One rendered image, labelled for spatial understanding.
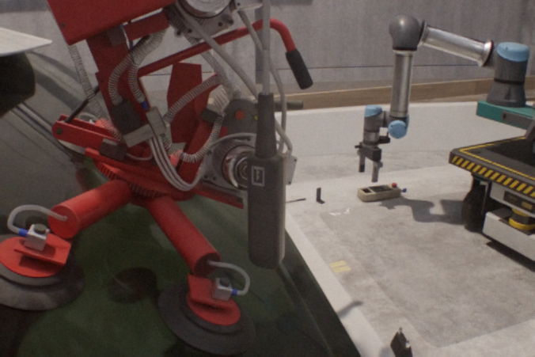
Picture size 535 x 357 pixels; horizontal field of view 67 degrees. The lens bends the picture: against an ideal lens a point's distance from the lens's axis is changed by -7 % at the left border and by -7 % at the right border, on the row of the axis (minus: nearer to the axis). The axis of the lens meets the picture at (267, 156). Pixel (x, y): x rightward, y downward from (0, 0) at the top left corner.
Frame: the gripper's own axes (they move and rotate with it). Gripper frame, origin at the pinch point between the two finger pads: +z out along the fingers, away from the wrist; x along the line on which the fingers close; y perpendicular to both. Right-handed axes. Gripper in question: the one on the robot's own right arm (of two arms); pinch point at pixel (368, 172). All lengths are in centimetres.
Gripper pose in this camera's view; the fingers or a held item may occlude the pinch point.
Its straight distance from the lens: 201.1
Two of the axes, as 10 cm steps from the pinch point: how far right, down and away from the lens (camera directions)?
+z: 0.0, 9.4, 3.3
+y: -9.6, 0.9, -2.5
